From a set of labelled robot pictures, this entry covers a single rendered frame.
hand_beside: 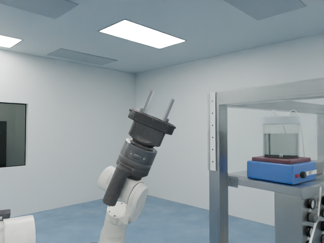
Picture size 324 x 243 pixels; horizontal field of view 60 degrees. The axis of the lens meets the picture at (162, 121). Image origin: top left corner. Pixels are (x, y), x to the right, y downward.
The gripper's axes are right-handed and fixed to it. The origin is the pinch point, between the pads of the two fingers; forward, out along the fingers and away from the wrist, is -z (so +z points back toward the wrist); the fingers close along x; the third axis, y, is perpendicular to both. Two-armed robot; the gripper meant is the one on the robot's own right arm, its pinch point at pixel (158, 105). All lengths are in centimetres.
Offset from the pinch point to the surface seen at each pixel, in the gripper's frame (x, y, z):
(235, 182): -44, 45, 19
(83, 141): 103, 513, 151
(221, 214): -44, 44, 34
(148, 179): -58, 564, 188
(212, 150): -30, 48, 11
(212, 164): -33, 48, 16
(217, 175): -36, 46, 20
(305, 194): -61, 25, 10
